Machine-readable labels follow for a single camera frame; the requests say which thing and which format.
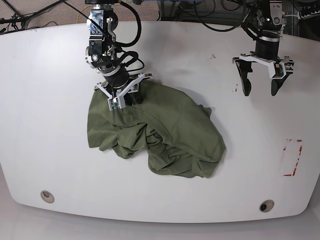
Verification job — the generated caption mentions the yellow cable on floor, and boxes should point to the yellow cable on floor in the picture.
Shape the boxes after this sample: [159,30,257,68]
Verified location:
[77,9,88,24]

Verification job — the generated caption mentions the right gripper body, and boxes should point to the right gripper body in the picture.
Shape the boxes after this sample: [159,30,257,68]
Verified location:
[94,66,152,105]

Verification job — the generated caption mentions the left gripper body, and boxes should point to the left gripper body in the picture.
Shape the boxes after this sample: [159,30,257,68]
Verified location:
[232,37,295,75]

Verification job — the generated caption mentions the black tripod stand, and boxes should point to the black tripod stand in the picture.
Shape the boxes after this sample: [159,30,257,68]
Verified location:
[0,0,63,35]

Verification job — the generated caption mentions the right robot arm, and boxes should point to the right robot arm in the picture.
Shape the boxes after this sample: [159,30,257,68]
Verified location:
[85,0,146,111]

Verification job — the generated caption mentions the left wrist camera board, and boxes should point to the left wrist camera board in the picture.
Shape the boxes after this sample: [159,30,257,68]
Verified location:
[268,61,286,79]

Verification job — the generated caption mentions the table cable grommet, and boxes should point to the table cable grommet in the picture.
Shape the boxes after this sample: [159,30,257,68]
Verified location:
[259,199,275,213]
[40,190,55,204]

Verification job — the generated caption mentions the right table cable grommet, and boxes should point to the right table cable grommet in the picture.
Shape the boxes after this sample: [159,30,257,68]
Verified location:
[259,199,275,213]

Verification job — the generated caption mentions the olive green T-shirt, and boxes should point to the olive green T-shirt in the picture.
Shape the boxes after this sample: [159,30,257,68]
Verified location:
[87,80,226,178]

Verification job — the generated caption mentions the left table cable grommet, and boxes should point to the left table cable grommet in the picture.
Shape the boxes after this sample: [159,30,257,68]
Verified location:
[40,190,55,204]

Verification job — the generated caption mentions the white power strip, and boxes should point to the white power strip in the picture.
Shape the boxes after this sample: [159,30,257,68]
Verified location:
[298,5,320,20]

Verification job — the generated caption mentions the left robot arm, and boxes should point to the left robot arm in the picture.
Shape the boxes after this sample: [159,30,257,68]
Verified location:
[232,0,294,97]

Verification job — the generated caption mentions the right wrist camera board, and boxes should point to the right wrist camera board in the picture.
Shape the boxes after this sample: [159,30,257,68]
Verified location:
[107,96,126,111]

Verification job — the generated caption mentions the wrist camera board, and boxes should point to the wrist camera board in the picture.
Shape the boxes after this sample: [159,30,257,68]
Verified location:
[107,96,126,111]
[268,61,286,79]

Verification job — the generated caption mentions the red tape rectangle marking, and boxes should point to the red tape rectangle marking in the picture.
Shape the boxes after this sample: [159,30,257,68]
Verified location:
[281,139,303,177]

